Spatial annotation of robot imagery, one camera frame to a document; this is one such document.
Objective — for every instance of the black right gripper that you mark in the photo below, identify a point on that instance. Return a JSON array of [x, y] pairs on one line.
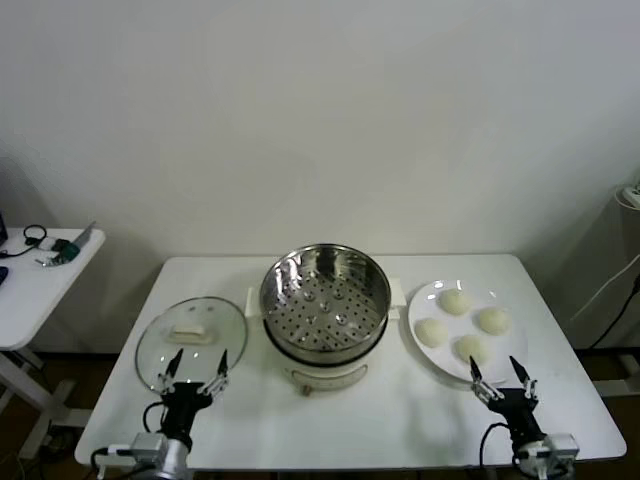
[[517, 412]]

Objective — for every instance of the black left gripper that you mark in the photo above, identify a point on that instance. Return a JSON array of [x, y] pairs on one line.
[[182, 410]]

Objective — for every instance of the round glass pot lid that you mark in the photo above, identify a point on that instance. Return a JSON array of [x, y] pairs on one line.
[[192, 360]]

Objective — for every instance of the white steamed baozi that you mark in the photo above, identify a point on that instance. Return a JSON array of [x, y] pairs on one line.
[[472, 347], [455, 302], [494, 320], [431, 332]]

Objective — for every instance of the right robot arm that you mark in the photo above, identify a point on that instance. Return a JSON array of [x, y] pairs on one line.
[[542, 457]]

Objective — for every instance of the stainless steel steamer basket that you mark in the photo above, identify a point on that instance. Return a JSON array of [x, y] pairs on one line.
[[325, 305]]

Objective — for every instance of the white round plate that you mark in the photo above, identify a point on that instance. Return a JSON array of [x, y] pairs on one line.
[[500, 360]]

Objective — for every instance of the white electric cooker pot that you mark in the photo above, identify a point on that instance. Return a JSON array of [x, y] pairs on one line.
[[325, 372]]

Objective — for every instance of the green hand tool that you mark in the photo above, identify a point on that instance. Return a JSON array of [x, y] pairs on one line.
[[70, 250]]

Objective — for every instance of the grey metal blade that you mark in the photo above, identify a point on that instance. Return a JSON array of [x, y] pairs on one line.
[[86, 234]]

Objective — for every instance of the white side table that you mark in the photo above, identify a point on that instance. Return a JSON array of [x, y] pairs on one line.
[[30, 300]]

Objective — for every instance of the silver hex keys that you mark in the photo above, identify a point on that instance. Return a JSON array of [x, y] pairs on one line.
[[47, 261]]

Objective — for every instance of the small white roll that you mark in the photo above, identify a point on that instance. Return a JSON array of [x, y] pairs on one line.
[[48, 244]]

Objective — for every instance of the dark blue object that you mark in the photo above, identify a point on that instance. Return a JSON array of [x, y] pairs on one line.
[[3, 276]]

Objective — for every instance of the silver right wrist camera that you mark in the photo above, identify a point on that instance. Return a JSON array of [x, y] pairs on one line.
[[562, 444]]

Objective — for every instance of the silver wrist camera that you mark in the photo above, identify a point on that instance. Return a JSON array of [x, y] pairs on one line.
[[562, 444], [149, 444]]

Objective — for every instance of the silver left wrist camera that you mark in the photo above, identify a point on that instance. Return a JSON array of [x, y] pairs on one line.
[[149, 444]]

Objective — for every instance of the white table frame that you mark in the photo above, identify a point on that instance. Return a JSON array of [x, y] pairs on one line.
[[615, 387]]

